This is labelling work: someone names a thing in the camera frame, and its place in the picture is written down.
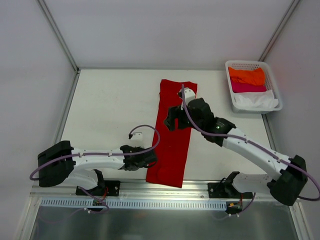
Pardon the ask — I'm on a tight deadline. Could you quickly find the red t-shirt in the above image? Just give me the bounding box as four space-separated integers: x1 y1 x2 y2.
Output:
146 79 191 188

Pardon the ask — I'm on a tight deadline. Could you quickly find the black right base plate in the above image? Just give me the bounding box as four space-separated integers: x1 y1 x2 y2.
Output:
207 182 253 199

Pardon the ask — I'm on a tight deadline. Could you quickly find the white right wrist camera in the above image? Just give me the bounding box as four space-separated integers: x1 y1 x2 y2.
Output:
178 87 196 110

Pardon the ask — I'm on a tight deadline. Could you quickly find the white slotted cable duct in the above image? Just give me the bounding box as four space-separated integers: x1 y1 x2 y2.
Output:
40 197 227 211

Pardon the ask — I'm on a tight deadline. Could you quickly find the magenta t-shirt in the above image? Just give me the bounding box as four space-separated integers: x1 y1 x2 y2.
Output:
231 80 267 93

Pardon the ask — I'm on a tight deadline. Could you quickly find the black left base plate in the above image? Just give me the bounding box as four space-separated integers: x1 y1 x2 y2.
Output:
85 179 121 197

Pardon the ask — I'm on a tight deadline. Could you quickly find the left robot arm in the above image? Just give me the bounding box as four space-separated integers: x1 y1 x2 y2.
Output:
36 140 158 197

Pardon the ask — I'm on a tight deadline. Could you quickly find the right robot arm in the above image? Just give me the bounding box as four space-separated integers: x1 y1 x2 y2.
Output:
164 98 308 206

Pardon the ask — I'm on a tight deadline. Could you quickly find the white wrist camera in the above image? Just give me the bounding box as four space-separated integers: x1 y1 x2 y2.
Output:
178 87 196 110
128 132 143 141

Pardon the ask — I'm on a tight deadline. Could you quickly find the white plastic basket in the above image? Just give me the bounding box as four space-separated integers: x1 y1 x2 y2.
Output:
225 60 283 114

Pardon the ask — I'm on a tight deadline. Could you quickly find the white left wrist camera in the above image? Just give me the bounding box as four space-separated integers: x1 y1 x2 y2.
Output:
128 132 143 141

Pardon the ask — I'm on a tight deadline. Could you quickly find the aluminium mounting rail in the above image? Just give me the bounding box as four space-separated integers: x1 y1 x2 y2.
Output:
29 177 300 202

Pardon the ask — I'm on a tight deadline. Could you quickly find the white t-shirt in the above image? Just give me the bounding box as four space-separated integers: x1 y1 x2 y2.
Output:
233 90 279 109

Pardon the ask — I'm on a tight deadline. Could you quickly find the orange t-shirt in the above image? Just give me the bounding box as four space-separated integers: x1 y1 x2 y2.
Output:
228 67 266 86

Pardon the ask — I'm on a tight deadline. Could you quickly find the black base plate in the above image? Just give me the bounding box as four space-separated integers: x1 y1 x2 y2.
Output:
85 179 121 197
207 182 253 199

